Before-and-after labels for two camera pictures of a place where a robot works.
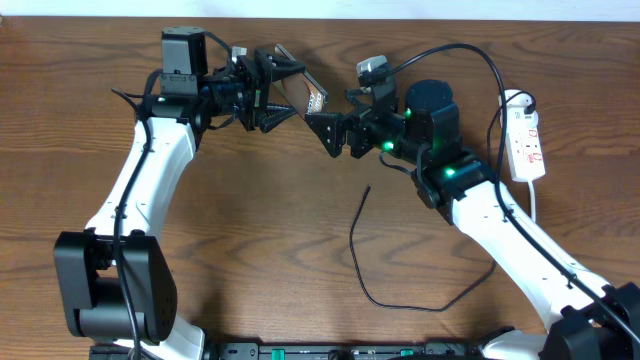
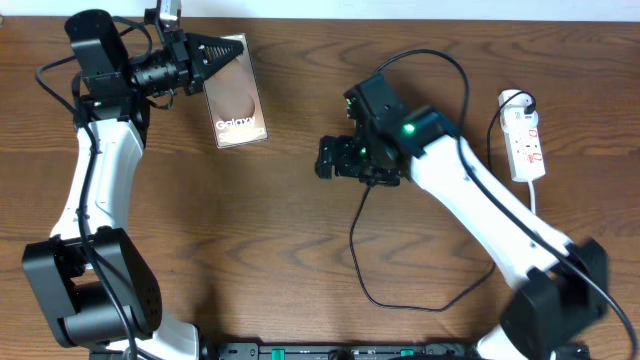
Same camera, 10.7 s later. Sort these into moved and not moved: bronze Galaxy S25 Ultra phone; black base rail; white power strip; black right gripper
Moved: bronze Galaxy S25 Ultra phone; black right gripper
Not moved: black base rail; white power strip
